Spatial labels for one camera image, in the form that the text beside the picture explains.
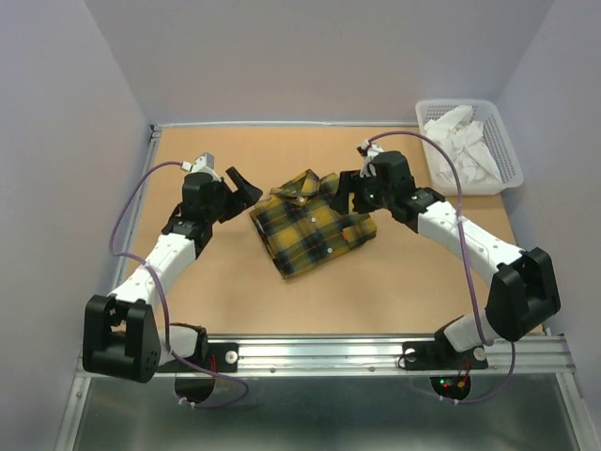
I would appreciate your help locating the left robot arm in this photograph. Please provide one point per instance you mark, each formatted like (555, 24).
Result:
(121, 337)

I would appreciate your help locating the white plastic laundry basket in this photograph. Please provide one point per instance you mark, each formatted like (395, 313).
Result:
(443, 175)

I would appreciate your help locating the yellow plaid long sleeve shirt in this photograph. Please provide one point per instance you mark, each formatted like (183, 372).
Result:
(300, 230)

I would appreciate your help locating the white shirt in basket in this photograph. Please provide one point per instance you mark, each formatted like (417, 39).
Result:
(462, 140)

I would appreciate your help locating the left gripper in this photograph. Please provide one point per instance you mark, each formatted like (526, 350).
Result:
(248, 194)

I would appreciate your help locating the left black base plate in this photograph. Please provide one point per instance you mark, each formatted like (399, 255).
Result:
(219, 357)

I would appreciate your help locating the aluminium mounting rail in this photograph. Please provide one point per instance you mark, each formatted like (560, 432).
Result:
(365, 355)

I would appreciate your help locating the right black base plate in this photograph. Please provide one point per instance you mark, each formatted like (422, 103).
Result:
(430, 355)

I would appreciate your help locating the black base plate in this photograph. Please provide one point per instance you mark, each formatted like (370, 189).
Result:
(219, 357)
(430, 355)

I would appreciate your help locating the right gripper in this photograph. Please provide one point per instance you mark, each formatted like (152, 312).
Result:
(350, 181)

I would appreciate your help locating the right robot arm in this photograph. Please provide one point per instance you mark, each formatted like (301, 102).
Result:
(523, 291)

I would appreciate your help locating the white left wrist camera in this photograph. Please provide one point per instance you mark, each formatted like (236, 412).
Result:
(205, 163)

